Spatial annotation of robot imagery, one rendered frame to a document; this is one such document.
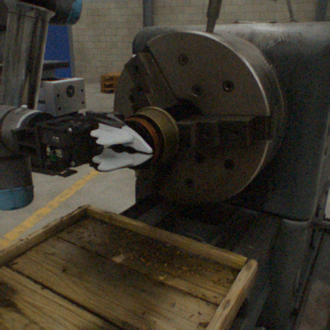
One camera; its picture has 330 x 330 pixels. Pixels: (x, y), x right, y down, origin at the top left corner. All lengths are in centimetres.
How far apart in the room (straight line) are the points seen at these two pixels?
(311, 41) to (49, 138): 48
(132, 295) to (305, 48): 51
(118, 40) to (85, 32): 123
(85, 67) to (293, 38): 1161
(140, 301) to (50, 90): 63
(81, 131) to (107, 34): 1131
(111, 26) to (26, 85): 1100
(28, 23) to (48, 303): 50
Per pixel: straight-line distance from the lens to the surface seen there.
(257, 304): 78
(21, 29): 73
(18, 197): 67
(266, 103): 54
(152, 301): 50
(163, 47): 61
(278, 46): 70
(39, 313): 51
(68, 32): 557
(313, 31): 70
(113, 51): 1169
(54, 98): 95
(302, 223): 77
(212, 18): 61
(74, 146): 48
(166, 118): 51
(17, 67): 74
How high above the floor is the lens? 122
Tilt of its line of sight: 20 degrees down
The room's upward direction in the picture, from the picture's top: straight up
